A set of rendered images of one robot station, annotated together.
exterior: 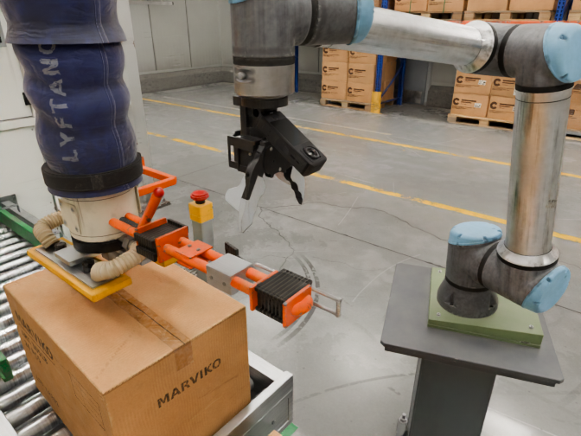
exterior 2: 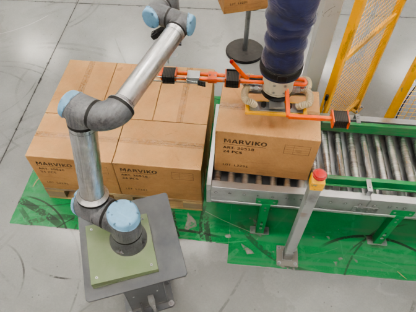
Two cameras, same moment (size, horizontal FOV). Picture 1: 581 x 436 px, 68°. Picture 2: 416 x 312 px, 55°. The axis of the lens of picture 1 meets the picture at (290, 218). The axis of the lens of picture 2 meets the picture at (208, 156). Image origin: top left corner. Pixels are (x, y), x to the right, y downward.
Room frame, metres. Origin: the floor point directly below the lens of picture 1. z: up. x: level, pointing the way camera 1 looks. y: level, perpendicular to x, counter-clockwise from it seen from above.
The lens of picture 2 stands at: (2.15, -0.74, 2.68)
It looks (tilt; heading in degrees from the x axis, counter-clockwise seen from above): 53 degrees down; 146
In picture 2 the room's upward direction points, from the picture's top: straight up
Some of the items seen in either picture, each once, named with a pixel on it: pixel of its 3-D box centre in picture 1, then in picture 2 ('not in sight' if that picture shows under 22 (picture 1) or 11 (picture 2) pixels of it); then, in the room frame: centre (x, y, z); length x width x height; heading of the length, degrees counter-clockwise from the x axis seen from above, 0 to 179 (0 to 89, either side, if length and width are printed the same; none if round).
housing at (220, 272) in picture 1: (229, 273); (193, 77); (0.73, 0.12, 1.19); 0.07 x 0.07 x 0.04; 52
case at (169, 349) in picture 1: (130, 350); (265, 132); (1.00, 0.47, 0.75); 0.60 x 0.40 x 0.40; 48
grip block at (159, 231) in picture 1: (162, 239); (232, 78); (0.86, 0.29, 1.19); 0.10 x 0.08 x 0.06; 142
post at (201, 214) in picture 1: (210, 308); (299, 223); (1.54, 0.35, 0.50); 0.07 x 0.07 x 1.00; 50
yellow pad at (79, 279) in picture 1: (75, 260); not in sight; (0.94, 0.54, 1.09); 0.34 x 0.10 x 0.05; 52
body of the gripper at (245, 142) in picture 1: (262, 134); not in sight; (0.67, 0.05, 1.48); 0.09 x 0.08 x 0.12; 50
